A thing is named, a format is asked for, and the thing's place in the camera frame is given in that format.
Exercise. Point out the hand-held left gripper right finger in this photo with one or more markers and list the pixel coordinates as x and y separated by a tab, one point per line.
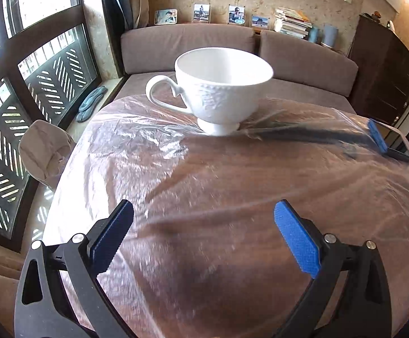
297	239

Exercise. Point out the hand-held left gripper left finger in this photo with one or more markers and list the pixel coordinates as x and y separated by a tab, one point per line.
111	232

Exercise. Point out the clear plastic sheet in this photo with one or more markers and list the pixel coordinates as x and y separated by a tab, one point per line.
190	169

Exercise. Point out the beige chair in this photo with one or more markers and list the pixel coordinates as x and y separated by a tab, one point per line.
39	151

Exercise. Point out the blue slipper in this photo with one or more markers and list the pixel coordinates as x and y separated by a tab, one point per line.
93	98
83	115

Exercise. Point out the dark wooden wardrobe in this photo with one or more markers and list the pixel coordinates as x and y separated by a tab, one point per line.
384	70

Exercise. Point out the white vase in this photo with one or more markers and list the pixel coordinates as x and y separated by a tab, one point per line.
389	25

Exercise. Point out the patterned balcony railing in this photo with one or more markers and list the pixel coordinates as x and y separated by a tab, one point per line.
60	74

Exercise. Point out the white embossed cup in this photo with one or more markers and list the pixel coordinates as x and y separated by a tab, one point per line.
225	84

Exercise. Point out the brown sofa back cushion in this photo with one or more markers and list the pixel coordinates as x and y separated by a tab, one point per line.
148	49
306	56

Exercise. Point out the small brown ornament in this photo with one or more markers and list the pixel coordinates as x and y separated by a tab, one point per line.
375	15

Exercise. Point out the grey cylinder speaker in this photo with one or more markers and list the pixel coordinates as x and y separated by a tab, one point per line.
329	35

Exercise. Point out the blue cylinder container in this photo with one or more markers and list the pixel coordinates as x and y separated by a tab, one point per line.
313	34

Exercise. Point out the dark framed window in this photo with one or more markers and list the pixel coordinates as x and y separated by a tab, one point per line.
39	40

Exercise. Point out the stack of books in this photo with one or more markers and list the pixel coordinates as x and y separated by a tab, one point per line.
290	24

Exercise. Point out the dark curtain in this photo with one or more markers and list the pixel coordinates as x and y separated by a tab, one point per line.
116	7

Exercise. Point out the upright portrait photo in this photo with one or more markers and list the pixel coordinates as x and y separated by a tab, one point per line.
237	14

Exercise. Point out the upright standing figure photo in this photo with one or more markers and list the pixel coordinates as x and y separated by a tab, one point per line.
202	12

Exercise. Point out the building photo frame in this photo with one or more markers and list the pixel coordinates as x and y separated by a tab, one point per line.
260	21

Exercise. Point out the rounded photo frame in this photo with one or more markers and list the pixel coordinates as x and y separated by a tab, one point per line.
165	17

